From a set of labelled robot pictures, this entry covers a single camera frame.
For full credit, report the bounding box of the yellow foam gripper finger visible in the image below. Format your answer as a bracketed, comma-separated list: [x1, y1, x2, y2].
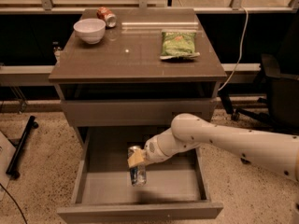
[127, 149, 146, 168]

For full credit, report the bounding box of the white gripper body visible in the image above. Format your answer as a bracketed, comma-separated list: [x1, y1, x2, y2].
[144, 129, 199, 165]

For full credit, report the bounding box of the crushed silver redbull can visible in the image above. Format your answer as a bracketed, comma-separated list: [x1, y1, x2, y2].
[128, 146, 147, 187]

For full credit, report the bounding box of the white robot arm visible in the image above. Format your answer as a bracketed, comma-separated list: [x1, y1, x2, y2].
[127, 113, 299, 182]

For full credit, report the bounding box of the closed grey top drawer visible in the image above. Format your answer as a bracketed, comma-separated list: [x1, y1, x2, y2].
[61, 98, 217, 127]

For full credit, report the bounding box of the open grey middle drawer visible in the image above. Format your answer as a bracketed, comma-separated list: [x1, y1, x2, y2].
[58, 126, 223, 224]

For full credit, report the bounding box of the grey drawer cabinet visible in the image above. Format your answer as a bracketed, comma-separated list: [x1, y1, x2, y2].
[48, 7, 228, 224]

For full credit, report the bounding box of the orange soda can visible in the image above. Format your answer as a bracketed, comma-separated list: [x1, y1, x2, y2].
[97, 7, 117, 28]

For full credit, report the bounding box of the green chip bag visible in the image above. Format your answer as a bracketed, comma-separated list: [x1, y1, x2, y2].
[160, 30, 200, 60]

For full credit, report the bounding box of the black wheeled stand base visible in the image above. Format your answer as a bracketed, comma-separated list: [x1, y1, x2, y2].
[6, 116, 38, 179]

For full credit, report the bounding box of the black office chair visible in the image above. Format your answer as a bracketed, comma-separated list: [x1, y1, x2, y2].
[219, 13, 299, 133]

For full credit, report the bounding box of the white bowl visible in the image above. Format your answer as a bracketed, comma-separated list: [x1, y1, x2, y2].
[73, 19, 106, 44]

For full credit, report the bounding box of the small bottle behind cabinet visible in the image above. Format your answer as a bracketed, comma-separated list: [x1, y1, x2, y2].
[52, 41, 62, 62]

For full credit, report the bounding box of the black floor cable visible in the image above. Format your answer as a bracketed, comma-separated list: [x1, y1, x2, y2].
[0, 182, 29, 224]

